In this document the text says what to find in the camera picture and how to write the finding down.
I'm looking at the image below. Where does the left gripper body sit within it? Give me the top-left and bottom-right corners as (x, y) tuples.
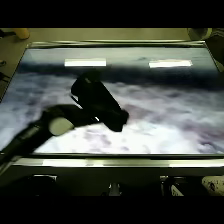
(70, 68), (130, 133)

